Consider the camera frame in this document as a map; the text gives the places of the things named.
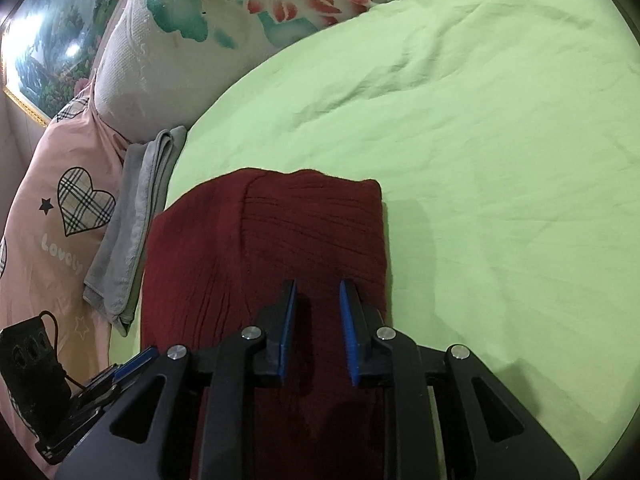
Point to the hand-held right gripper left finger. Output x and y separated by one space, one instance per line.
286 330

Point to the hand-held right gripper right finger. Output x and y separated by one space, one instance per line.
350 340

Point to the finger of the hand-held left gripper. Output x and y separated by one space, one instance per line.
131 365

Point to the maroon knit sweater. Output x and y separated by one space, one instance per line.
300 230

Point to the pink duvet with plaid hearts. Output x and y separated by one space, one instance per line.
50 270

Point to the grey folded towel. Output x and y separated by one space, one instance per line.
130 220

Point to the green bed sheet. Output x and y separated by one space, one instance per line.
500 160

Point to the gold framed landscape painting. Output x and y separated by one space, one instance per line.
55 45

